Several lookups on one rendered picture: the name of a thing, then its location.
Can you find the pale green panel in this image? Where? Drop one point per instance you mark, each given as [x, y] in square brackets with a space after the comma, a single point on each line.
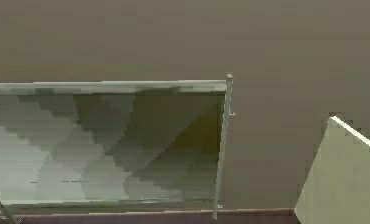
[339, 180]

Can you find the glass shower screen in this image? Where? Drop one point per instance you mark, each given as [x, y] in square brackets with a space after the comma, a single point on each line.
[109, 143]

